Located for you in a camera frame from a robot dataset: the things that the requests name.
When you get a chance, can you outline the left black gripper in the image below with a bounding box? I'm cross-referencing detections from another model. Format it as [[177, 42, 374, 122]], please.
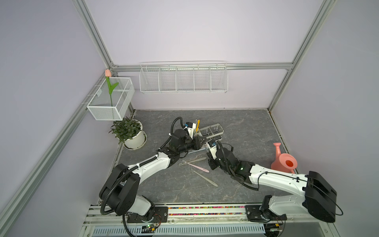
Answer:
[[178, 136, 206, 154]]

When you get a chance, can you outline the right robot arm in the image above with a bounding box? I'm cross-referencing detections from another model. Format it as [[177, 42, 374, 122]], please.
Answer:
[[206, 141, 343, 223]]

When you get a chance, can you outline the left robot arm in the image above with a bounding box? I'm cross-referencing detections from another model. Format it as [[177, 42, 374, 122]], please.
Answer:
[[99, 117, 205, 219]]

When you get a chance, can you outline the cream toothbrush holder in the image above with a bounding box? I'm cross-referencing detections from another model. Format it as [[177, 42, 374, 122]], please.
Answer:
[[195, 123, 225, 141]]

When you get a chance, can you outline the pink toothbrush middle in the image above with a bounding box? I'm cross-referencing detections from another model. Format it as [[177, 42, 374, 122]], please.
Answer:
[[188, 164, 210, 173]]

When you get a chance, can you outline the pink watering can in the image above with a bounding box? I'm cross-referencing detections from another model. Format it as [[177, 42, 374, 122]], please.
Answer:
[[271, 143, 298, 174]]

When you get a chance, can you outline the white vent grille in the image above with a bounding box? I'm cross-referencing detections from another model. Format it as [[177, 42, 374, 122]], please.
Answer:
[[91, 223, 265, 237]]

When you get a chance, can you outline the potted green plant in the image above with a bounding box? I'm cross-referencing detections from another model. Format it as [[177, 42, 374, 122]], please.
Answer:
[[109, 118, 147, 151]]

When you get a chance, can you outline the white mesh box basket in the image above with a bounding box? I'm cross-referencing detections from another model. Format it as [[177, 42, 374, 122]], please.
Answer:
[[86, 77, 135, 121]]

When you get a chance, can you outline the artificial pink tulip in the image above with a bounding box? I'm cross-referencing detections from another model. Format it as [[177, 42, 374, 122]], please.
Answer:
[[105, 69, 119, 106]]

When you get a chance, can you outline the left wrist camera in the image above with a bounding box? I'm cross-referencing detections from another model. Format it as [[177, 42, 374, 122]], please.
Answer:
[[184, 122, 195, 138]]

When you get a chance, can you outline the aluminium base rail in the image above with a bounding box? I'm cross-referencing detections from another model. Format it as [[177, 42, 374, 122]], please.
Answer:
[[83, 203, 321, 226]]

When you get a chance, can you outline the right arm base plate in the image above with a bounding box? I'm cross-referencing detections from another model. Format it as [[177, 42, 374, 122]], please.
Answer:
[[245, 205, 287, 223]]

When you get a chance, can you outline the white wire wall basket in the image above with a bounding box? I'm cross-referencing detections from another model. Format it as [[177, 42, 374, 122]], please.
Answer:
[[139, 61, 229, 94]]

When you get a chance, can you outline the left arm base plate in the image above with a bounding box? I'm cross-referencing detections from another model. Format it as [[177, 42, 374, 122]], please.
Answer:
[[127, 206, 168, 223]]

